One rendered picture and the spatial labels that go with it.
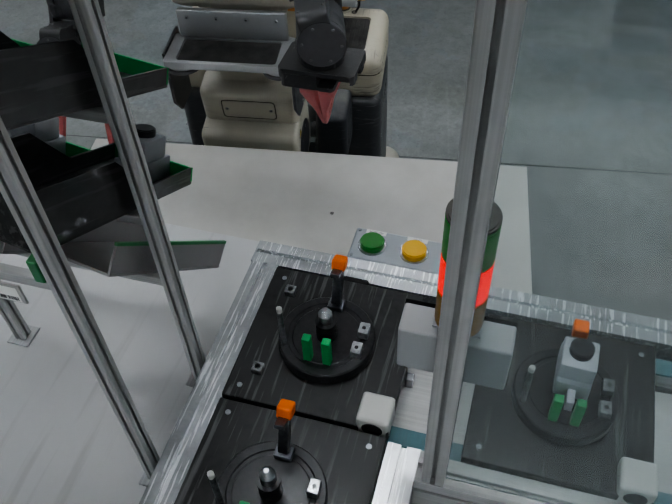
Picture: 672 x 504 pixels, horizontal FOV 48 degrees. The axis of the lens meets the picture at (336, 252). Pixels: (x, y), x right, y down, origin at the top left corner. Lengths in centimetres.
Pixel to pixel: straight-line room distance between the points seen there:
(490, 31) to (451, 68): 279
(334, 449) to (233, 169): 71
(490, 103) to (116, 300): 95
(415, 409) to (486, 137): 64
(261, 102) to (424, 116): 141
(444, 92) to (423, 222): 177
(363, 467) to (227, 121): 97
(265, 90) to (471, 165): 115
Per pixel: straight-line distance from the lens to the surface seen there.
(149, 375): 126
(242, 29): 157
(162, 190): 99
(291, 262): 123
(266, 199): 148
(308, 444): 104
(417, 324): 80
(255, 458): 101
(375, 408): 103
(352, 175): 151
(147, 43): 359
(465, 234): 64
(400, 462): 104
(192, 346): 115
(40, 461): 124
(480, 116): 54
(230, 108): 173
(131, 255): 99
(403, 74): 324
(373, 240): 124
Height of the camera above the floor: 189
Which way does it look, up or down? 49 degrees down
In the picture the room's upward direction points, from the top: 3 degrees counter-clockwise
